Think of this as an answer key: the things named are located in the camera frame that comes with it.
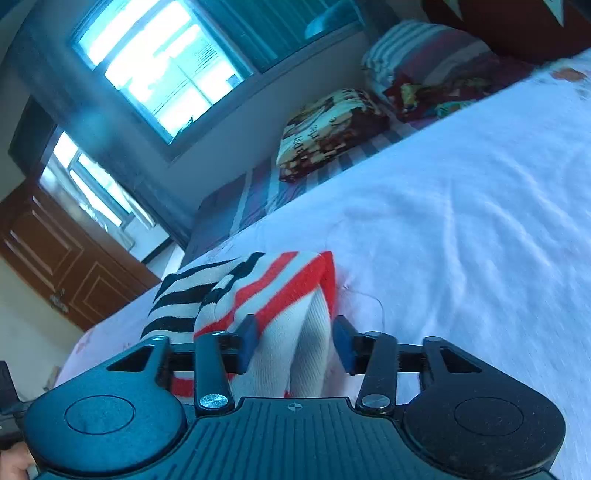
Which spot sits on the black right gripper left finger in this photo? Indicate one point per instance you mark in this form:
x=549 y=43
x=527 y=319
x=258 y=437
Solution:
x=214 y=357

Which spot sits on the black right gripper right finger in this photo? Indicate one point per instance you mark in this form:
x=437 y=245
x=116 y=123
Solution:
x=379 y=357

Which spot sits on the red black white striped sweater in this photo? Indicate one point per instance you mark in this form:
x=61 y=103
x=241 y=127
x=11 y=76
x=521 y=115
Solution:
x=292 y=296

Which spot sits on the left hand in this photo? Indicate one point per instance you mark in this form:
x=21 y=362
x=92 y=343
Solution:
x=15 y=462

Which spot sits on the striped purple mattress sheet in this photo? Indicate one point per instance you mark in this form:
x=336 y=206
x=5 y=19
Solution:
x=259 y=192

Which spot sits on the brown wooden door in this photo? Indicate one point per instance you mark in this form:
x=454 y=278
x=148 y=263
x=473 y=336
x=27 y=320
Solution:
x=82 y=272

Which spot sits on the white floral bed sheet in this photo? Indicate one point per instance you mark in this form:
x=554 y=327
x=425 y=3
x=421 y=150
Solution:
x=471 y=239

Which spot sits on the folded patterned blanket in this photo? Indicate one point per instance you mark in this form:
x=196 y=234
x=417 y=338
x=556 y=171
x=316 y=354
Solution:
x=325 y=129

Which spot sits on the colourful floral cloth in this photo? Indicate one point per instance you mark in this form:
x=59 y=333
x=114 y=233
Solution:
x=414 y=101

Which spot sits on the window with teal curtain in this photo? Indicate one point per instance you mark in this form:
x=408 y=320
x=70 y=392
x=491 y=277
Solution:
x=173 y=60

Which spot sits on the striped pillow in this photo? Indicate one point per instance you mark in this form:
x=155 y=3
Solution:
x=427 y=54

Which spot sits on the red heart-shaped headboard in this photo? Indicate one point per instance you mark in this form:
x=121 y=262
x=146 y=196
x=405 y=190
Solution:
x=532 y=31

